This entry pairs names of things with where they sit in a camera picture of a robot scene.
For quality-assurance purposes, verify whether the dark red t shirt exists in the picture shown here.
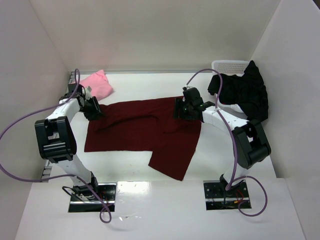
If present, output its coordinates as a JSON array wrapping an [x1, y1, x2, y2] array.
[[84, 97, 202, 181]]

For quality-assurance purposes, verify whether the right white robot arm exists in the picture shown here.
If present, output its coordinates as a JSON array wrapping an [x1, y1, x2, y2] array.
[[173, 86, 272, 192]]

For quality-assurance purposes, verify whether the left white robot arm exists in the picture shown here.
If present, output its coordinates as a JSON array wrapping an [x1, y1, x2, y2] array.
[[34, 83, 104, 200]]

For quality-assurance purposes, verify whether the pink folded t shirt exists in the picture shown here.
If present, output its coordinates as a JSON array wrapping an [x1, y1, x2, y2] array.
[[79, 69, 114, 101]]

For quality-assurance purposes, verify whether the white plastic basket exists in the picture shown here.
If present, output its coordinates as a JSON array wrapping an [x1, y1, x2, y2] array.
[[211, 60, 250, 114]]

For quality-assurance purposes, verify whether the black t shirt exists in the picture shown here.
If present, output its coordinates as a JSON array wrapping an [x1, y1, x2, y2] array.
[[207, 60, 269, 122]]

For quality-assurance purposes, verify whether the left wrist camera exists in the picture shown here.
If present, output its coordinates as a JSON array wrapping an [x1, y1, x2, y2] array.
[[83, 86, 92, 98]]

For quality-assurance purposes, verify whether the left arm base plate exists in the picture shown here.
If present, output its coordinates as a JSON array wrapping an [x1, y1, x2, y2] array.
[[62, 183, 117, 213]]

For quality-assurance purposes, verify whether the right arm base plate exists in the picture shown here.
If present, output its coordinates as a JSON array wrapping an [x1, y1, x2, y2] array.
[[203, 180, 252, 211]]

